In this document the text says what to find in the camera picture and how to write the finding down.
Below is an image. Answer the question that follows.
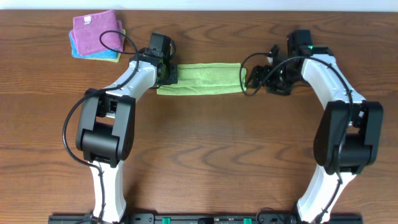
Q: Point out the purple folded cloth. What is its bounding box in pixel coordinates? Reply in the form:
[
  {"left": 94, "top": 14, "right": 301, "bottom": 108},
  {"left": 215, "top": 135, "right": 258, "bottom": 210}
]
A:
[{"left": 72, "top": 10, "right": 123, "bottom": 57}]

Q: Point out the blue folded cloth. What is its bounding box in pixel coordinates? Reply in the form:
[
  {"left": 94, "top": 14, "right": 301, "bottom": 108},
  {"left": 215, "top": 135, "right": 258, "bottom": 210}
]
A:
[{"left": 69, "top": 31, "right": 118, "bottom": 60}]

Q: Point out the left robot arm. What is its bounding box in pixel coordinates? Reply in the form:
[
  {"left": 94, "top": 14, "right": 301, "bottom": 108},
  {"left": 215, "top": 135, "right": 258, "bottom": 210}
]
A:
[{"left": 76, "top": 33, "right": 178, "bottom": 223}]

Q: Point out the green microfiber cloth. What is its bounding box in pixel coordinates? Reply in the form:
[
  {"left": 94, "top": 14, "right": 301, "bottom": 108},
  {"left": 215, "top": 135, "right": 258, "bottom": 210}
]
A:
[{"left": 157, "top": 63, "right": 246, "bottom": 96}]

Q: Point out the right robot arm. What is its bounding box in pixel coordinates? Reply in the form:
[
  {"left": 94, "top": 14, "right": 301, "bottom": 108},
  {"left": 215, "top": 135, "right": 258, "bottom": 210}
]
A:
[{"left": 239, "top": 30, "right": 384, "bottom": 223}]

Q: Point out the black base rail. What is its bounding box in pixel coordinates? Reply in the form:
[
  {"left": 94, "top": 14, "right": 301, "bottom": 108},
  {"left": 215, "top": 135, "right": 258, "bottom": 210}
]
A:
[{"left": 48, "top": 213, "right": 364, "bottom": 224}]

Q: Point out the light green folded cloth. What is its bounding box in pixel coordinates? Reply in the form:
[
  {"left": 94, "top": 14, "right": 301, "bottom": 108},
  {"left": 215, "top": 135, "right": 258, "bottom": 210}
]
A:
[{"left": 83, "top": 35, "right": 125, "bottom": 63}]

